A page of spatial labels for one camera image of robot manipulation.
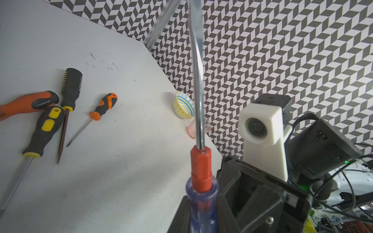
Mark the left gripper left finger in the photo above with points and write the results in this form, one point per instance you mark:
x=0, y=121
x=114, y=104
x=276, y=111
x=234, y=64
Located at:
x=181, y=220

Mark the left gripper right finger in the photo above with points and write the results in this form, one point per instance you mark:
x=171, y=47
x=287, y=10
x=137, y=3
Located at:
x=226, y=222

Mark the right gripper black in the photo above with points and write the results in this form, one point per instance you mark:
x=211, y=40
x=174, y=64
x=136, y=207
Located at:
x=320, y=149

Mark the blue transparent handle screwdriver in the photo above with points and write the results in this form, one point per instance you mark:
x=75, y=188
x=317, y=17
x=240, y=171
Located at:
x=201, y=188

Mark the orange black short screwdriver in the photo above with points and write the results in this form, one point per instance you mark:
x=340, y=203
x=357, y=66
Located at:
x=106, y=103

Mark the black yellow phillips screwdriver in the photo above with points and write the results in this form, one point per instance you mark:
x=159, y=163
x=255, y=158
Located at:
x=47, y=125

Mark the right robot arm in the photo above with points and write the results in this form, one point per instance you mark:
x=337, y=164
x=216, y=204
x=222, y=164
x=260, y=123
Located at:
x=349, y=186

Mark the black yellow long screwdriver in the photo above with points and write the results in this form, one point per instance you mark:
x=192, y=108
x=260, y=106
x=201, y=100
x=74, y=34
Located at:
x=71, y=88

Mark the pink transparent cup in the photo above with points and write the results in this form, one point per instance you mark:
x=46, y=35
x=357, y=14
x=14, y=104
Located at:
x=191, y=129

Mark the patterned ceramic bowl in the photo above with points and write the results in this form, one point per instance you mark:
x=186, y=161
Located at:
x=184, y=106

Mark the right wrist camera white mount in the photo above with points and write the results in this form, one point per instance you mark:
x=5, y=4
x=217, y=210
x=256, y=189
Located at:
x=264, y=127

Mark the small orange handle screwdriver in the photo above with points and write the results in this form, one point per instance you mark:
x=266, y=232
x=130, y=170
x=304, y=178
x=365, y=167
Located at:
x=29, y=103

